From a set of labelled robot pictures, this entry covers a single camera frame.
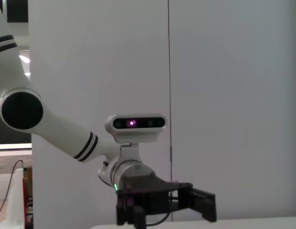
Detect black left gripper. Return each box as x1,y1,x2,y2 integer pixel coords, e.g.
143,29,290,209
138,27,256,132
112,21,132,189
116,173,217,226

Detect white background stand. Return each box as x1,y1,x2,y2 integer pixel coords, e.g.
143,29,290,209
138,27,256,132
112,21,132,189
4,167,27,229

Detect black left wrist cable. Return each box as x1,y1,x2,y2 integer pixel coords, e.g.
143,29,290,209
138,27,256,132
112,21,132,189
138,194,177,226

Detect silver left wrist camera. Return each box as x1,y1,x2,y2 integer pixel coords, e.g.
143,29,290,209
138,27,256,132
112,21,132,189
104,113,167,167

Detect dark background cable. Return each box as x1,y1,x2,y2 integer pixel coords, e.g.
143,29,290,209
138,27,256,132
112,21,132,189
0,159,25,221

